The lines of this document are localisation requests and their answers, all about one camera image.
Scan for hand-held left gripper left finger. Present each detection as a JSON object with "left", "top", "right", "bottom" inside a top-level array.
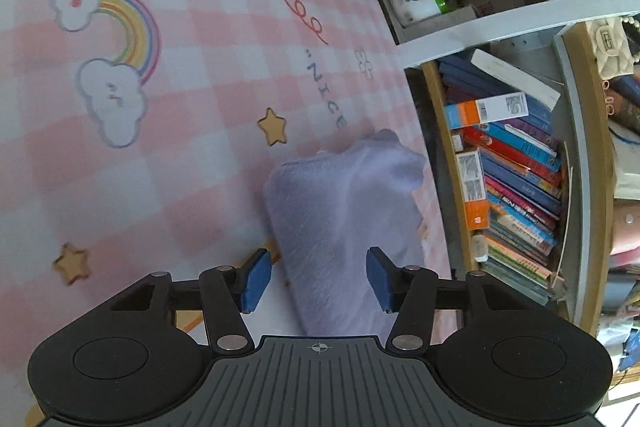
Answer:
[{"left": 107, "top": 248, "right": 273, "bottom": 353}]

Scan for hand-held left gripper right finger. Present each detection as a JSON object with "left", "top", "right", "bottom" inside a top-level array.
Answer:
[{"left": 366, "top": 247, "right": 531, "bottom": 353}]

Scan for purple knit sweater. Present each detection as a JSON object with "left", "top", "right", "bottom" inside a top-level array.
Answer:
[{"left": 262, "top": 129, "right": 428, "bottom": 338}]

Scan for small orange white carton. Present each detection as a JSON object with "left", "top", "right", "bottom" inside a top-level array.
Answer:
[{"left": 456, "top": 149, "right": 490, "bottom": 230}]

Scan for row of colourful books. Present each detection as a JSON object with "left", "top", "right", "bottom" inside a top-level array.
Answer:
[{"left": 437, "top": 49, "right": 571, "bottom": 305}]

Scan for pink checked tablecloth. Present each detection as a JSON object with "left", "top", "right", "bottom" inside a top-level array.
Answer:
[{"left": 0, "top": 0, "right": 466, "bottom": 427}]

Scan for tall orange white carton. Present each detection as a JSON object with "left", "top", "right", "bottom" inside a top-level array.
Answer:
[{"left": 444, "top": 92, "right": 529, "bottom": 130}]

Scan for thick white book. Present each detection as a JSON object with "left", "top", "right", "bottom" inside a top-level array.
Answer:
[{"left": 470, "top": 48, "right": 562, "bottom": 110}]

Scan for pink round container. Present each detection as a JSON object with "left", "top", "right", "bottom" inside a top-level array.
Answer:
[{"left": 610, "top": 202, "right": 640, "bottom": 258}]

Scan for white wooden bookshelf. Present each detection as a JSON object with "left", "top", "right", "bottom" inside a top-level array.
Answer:
[{"left": 367, "top": 0, "right": 640, "bottom": 408}]

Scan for white tub with green lid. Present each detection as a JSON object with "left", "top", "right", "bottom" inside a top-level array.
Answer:
[{"left": 387, "top": 0, "right": 453, "bottom": 28}]

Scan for pink hair clip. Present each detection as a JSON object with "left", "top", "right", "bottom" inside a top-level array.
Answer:
[{"left": 602, "top": 79, "right": 621, "bottom": 118}]

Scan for cream quilted handbag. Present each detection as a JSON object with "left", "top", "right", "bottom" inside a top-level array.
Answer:
[{"left": 590, "top": 14, "right": 640, "bottom": 80}]

